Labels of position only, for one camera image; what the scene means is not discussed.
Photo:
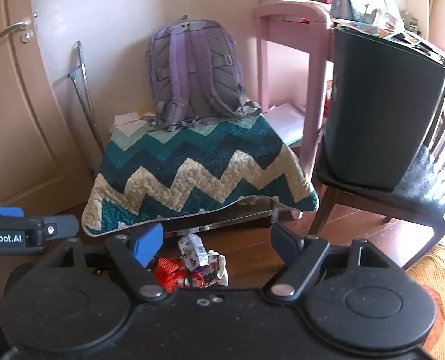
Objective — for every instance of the pink plastic chair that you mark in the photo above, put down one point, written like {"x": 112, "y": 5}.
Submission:
{"x": 316, "y": 82}

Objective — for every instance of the white purple printed carton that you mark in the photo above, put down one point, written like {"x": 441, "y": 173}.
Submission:
{"x": 190, "y": 251}

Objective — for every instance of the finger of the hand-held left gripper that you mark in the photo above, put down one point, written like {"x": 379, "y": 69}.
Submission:
{"x": 1, "y": 212}
{"x": 63, "y": 227}

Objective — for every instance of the red plastic bag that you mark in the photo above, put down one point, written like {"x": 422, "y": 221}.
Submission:
{"x": 168, "y": 273}

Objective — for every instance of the beige room door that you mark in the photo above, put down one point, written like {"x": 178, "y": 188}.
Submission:
{"x": 20, "y": 120}

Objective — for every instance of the dark teal bin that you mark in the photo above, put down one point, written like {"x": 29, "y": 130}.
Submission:
{"x": 380, "y": 108}

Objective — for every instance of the stack of papers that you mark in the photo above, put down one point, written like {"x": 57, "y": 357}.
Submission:
{"x": 286, "y": 123}

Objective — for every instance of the colourful magazine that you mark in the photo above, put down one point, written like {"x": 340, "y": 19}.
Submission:
{"x": 380, "y": 30}

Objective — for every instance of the white papers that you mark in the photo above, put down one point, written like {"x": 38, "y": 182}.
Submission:
{"x": 127, "y": 120}

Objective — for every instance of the folded metal rack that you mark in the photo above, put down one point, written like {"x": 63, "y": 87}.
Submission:
{"x": 83, "y": 82}

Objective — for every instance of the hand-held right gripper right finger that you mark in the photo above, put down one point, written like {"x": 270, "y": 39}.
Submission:
{"x": 286, "y": 243}

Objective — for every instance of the purple grey backpack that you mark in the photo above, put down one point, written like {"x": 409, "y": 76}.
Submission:
{"x": 192, "y": 82}

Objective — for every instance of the orange patterned rug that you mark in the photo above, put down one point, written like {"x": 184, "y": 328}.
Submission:
{"x": 443, "y": 281}

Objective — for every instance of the dark wooden chair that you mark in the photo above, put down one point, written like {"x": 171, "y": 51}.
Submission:
{"x": 372, "y": 197}

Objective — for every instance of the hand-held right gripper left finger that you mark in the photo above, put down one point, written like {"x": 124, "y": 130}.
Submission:
{"x": 147, "y": 245}

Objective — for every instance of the teal white zigzag quilt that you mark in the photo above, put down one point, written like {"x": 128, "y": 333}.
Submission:
{"x": 192, "y": 165}

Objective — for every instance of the grey speckled chair cushion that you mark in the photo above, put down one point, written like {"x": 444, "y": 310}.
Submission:
{"x": 417, "y": 180}

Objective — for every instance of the metal bed frame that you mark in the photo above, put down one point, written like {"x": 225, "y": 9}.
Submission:
{"x": 226, "y": 221}

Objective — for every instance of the grey pouch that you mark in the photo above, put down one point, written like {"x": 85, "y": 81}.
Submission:
{"x": 344, "y": 5}

